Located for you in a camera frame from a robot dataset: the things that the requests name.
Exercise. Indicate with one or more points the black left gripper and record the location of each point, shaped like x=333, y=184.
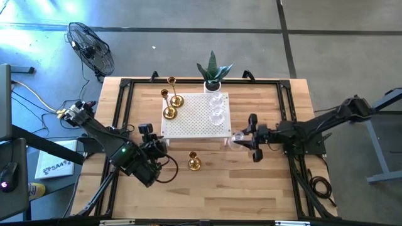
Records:
x=154, y=146

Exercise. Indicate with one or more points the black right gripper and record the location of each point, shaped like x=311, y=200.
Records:
x=265, y=135

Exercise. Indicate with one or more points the tall gold candlestick holder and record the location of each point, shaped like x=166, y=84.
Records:
x=177, y=101
x=194, y=164
x=170, y=113

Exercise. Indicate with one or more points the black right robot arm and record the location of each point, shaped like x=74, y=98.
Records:
x=323, y=120

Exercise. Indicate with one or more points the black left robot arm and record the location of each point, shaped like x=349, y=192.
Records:
x=103, y=135

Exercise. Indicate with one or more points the white perforated metal riser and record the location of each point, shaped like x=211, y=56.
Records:
x=194, y=122

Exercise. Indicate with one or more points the white plant pot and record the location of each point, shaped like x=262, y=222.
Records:
x=205, y=89

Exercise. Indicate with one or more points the green snake plant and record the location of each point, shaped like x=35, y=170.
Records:
x=213, y=70

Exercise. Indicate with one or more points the white printed box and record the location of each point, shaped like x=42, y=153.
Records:
x=56, y=166

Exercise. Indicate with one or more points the black floor fan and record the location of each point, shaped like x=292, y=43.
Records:
x=90, y=50

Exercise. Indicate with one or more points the yellow can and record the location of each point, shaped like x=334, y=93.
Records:
x=37, y=190

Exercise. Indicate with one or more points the black computer mouse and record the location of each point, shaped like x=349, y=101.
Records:
x=8, y=177

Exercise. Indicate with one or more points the black desk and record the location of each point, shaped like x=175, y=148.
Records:
x=15, y=201

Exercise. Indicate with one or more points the grey metal stand foot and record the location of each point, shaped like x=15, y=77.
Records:
x=22, y=70

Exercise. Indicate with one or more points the grey monitor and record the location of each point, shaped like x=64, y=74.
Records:
x=4, y=103

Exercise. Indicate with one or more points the black aluminium table frame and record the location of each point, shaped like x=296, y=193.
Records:
x=188, y=81

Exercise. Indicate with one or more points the silver aluminium post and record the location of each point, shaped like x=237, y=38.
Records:
x=116, y=222
x=292, y=223

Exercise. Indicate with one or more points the grey metal table frame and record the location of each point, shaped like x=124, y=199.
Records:
x=375, y=147

